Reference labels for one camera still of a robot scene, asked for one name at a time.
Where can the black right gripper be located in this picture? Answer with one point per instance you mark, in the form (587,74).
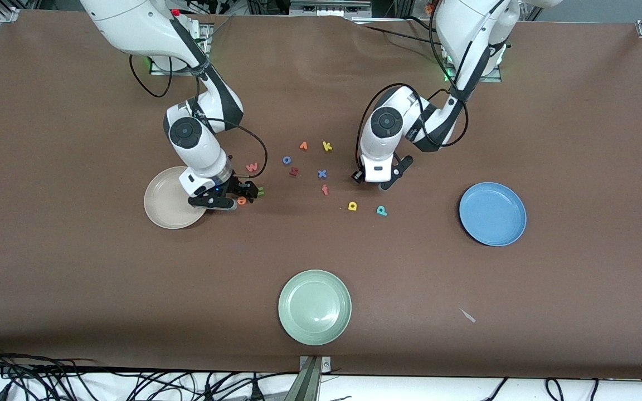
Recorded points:
(239,189)

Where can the pink foam letter w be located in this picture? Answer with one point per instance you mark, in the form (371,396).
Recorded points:
(252,167)

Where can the teal foam letter p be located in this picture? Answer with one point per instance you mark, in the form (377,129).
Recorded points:
(380,209)

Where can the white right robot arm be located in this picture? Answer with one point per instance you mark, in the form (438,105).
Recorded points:
(131,22)

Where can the yellow foam letter k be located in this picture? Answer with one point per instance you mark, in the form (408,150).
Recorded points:
(326,146)

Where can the beige round plate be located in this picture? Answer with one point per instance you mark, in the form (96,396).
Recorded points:
(165,206)

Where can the brown table cover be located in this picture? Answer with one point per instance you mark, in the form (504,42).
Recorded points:
(321,250)

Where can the pale green round plate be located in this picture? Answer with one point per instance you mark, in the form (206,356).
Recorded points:
(315,307)

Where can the blue round plate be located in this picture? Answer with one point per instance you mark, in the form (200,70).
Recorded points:
(492,214)

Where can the grey equipment box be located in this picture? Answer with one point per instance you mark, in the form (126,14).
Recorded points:
(329,8)

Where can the small white paper scrap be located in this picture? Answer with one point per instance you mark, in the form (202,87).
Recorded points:
(467,316)

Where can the orange dried flowers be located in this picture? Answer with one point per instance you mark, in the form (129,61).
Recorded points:
(430,6)

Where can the aluminium profile bar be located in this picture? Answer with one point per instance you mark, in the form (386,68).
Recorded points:
(312,381)

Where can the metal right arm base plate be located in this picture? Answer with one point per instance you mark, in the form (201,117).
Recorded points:
(159,71)

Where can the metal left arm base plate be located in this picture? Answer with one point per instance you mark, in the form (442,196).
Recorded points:
(495,79)

